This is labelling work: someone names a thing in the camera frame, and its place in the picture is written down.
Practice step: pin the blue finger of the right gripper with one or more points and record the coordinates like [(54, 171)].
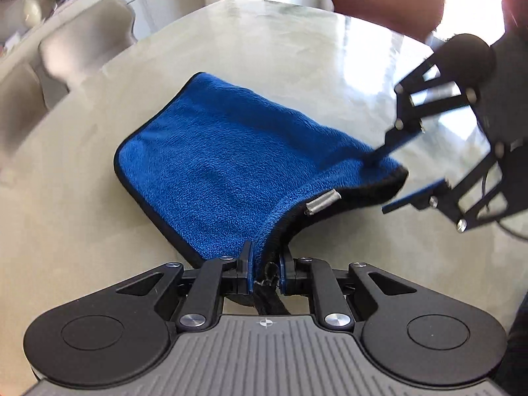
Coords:
[(394, 139), (426, 197)]

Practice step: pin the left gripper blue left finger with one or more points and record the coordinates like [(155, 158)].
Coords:
[(244, 277)]

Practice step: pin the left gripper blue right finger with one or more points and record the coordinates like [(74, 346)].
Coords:
[(287, 273)]

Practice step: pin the grey and blue towel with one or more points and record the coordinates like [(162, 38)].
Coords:
[(221, 167)]

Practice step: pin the beige chair near cabinet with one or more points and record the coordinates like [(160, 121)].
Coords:
[(83, 45)]

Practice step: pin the white sideboard cabinet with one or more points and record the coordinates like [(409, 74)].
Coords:
[(26, 50)]

